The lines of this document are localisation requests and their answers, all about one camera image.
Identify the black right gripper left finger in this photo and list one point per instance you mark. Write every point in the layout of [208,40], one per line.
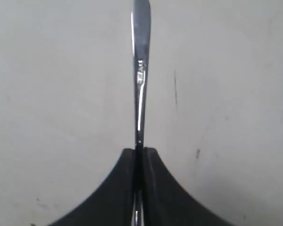
[111,204]

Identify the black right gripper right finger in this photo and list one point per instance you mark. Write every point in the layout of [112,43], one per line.
[165,202]

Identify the small metal spoon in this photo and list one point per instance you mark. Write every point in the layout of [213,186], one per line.
[140,30]

